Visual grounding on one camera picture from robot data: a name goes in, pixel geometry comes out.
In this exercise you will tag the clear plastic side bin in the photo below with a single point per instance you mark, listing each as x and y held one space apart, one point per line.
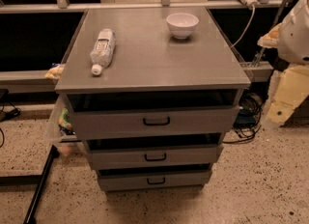
65 144

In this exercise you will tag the metal rail frame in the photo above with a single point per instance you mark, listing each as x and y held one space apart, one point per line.
128 5

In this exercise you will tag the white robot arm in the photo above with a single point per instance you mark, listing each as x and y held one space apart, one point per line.
294 35

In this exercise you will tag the yellow snack bag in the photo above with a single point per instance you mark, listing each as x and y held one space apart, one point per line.
55 72

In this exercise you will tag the grey drawer cabinet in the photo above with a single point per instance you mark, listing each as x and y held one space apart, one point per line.
149 100

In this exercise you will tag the grey drawer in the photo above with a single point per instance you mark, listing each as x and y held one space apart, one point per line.
152 157
156 180
156 122

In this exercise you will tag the black floor frame bar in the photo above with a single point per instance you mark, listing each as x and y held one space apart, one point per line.
38 181

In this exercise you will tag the white ceramic bowl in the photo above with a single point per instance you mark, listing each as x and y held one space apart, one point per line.
182 25

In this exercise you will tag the grey middle drawer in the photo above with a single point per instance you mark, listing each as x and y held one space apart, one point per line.
152 157

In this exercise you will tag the grey bottom drawer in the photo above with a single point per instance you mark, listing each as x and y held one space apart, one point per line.
156 180

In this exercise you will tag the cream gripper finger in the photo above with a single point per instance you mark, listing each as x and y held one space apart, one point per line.
287 90
271 38

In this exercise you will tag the grey top drawer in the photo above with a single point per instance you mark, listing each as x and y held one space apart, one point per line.
156 122

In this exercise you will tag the clear plastic water bottle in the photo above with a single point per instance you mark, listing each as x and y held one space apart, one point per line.
102 53

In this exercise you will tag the green snack packet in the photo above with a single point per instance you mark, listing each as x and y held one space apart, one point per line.
64 119

